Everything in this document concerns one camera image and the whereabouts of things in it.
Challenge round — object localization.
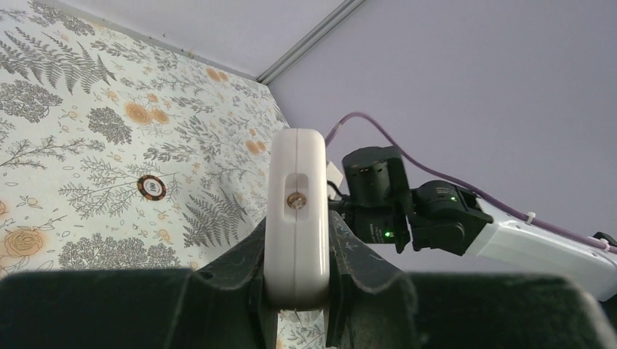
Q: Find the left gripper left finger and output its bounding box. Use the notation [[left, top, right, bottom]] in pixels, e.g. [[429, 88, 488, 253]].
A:
[[1, 222, 277, 348]]

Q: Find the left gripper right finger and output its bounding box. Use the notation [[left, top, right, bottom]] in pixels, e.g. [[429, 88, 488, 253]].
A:
[[325, 212, 616, 348]]

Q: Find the white red remote control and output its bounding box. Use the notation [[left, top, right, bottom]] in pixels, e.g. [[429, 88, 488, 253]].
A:
[[263, 129, 330, 311]]

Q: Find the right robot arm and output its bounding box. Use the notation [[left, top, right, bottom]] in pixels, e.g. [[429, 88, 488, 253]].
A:
[[338, 146, 616, 301]]

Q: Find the floral table mat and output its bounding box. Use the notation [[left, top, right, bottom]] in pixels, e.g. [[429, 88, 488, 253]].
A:
[[0, 0, 329, 349]]

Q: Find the small brown ring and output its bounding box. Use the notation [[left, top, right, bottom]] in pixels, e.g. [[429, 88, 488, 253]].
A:
[[137, 174, 168, 202]]

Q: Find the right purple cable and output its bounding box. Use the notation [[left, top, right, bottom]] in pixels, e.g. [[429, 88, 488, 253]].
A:
[[325, 111, 617, 255]]

